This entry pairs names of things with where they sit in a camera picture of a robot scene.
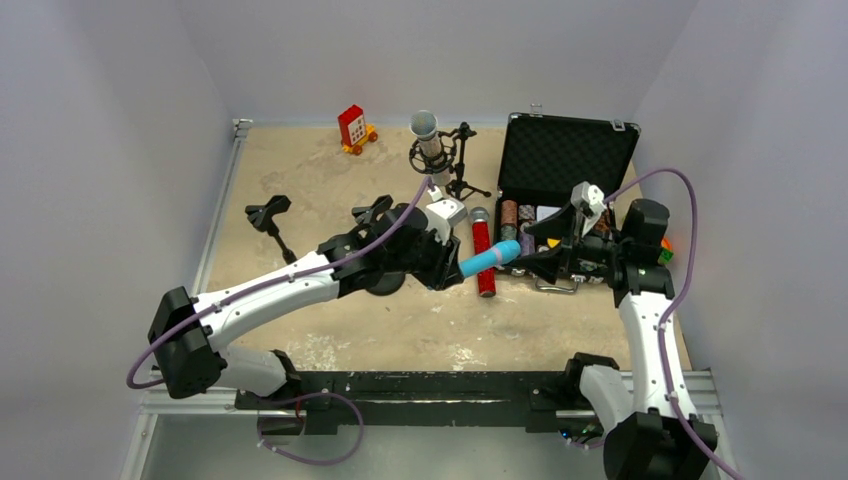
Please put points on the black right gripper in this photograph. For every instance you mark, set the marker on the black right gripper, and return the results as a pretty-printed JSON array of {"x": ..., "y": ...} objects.
[{"x": 569, "y": 248}]

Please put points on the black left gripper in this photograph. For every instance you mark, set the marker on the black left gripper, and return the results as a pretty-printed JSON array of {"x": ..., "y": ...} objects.
[{"x": 445, "y": 263}]

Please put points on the blue toy microphone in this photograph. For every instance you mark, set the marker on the blue toy microphone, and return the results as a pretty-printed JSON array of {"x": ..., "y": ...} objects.
[{"x": 499, "y": 254}]

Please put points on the rhinestone silver microphone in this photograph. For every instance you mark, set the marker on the rhinestone silver microphone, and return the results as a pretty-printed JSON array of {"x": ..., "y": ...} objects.
[{"x": 427, "y": 154}]

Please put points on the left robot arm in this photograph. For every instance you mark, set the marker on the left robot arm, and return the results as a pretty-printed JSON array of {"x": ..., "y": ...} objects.
[{"x": 194, "y": 337}]

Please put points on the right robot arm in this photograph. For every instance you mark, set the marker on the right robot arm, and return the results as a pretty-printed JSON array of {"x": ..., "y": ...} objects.
[{"x": 651, "y": 430}]

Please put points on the red glitter microphone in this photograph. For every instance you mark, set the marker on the red glitter microphone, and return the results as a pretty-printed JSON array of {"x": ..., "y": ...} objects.
[{"x": 479, "y": 218}]

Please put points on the black poker chip case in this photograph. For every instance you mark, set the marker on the black poker chip case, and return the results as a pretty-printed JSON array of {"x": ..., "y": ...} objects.
[{"x": 545, "y": 157}]

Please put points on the green orange toy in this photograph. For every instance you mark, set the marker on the green orange toy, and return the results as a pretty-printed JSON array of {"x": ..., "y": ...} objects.
[{"x": 667, "y": 252}]

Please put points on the red toy block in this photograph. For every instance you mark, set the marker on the red toy block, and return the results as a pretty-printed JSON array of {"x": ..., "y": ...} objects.
[{"x": 355, "y": 131}]

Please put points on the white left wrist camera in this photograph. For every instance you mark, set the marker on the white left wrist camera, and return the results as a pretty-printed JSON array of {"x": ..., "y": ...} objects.
[{"x": 443, "y": 214}]

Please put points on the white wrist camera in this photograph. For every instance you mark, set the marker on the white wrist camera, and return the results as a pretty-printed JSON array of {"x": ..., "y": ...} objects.
[
  {"x": 588, "y": 202},
  {"x": 443, "y": 214}
]

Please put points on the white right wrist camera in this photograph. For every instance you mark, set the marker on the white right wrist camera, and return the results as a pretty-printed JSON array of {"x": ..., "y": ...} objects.
[{"x": 588, "y": 202}]

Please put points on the black tripod shock mount stand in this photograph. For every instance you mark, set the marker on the black tripod shock mount stand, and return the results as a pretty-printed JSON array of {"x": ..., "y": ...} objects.
[{"x": 455, "y": 141}]

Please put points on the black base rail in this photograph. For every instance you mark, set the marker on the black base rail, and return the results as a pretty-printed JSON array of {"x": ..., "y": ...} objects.
[{"x": 535, "y": 401}]

